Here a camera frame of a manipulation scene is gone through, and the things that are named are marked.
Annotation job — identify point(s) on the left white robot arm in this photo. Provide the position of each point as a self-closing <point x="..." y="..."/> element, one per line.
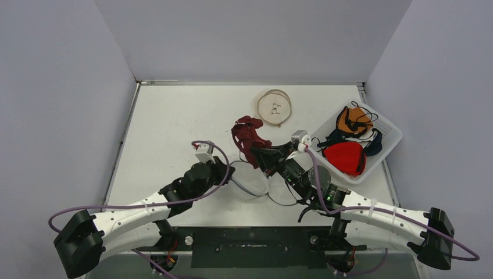
<point x="89" y="238"/>

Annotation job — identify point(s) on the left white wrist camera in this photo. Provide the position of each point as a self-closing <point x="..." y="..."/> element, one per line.
<point x="204" y="151"/>

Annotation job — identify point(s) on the white plastic basket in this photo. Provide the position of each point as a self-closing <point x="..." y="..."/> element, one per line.
<point x="354" y="117"/>

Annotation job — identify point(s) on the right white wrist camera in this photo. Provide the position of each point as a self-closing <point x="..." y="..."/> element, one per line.
<point x="301" y="140"/>

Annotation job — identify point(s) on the blue-trim mesh laundry bag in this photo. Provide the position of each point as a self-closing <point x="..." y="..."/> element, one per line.
<point x="251" y="185"/>

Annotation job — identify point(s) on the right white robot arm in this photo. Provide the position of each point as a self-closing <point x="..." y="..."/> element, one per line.
<point x="358" y="220"/>

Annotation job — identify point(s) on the navy blue bra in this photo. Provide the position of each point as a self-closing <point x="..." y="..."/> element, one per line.
<point x="370" y="141"/>

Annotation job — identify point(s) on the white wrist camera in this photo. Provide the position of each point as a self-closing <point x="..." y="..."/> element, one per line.
<point x="301" y="140"/>
<point x="204" y="151"/>

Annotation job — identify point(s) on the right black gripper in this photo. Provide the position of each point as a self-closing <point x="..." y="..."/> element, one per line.
<point x="277" y="160"/>

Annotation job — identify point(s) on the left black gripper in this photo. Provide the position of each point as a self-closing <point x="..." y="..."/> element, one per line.
<point x="224" y="171"/>

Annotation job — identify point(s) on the maroon satin bra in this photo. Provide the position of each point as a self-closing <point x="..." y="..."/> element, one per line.
<point x="245" y="137"/>

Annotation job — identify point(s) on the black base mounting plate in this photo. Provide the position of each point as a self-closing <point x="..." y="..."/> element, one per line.
<point x="256" y="247"/>

